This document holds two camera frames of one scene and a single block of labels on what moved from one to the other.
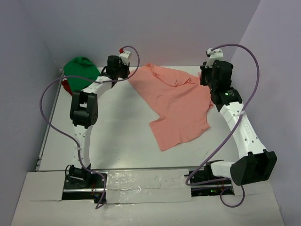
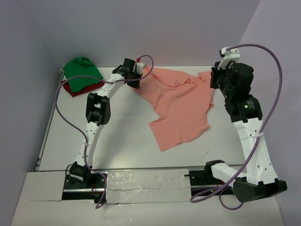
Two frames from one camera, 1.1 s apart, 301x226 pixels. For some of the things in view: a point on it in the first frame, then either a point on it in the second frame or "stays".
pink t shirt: [181, 101] stays
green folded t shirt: [80, 67] stays
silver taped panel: [145, 186] stays
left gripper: [126, 68] → [137, 75]
